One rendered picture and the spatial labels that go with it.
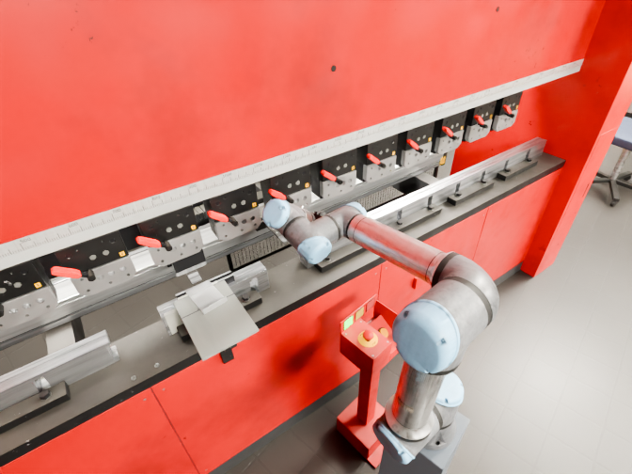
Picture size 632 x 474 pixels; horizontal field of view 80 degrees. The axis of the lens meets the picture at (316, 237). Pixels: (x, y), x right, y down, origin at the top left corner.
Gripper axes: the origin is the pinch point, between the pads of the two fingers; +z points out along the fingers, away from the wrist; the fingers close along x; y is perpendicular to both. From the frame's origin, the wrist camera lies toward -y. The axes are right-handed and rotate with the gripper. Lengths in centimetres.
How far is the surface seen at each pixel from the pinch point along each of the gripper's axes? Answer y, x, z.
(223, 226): -22.0, -9.5, -24.4
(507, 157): 31, 68, 108
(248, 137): -16.9, 17.4, -31.6
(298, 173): -12.0, 14.3, -9.9
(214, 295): -23.1, -33.0, -16.4
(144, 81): -24, 18, -61
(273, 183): -15.3, 8.2, -16.4
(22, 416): -43, -77, -53
